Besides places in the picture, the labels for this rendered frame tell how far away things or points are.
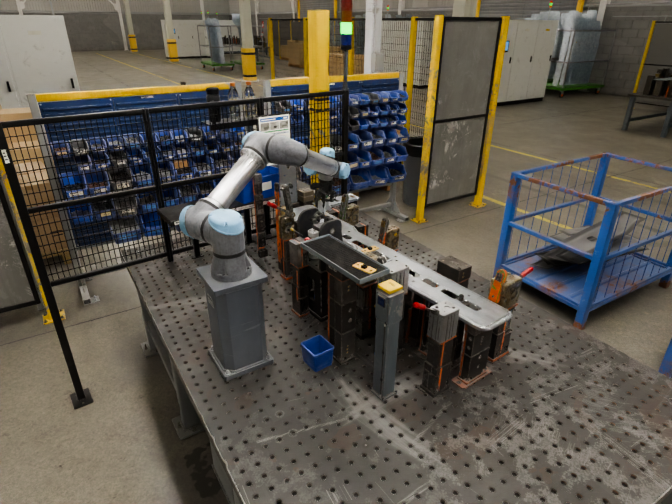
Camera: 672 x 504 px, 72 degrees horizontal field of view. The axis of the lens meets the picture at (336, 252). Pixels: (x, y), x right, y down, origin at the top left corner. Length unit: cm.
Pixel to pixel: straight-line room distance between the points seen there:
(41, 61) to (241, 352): 690
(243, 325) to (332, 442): 53
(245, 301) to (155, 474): 115
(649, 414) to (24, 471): 271
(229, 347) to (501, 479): 102
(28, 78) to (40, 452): 623
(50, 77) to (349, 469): 748
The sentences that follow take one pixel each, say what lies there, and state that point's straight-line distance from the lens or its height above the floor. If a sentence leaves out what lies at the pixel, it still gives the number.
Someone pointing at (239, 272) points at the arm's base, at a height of 113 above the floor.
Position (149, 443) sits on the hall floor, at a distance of 274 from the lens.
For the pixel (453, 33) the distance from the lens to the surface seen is 490.
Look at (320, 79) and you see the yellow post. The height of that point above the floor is 162.
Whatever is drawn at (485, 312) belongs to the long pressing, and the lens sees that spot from 178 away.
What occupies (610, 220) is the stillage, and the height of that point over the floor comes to 84.
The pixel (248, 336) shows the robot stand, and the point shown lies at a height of 86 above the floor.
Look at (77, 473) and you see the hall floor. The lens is 275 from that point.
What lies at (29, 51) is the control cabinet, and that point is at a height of 154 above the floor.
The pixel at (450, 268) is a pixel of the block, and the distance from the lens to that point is 200.
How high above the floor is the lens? 194
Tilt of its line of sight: 26 degrees down
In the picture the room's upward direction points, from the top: straight up
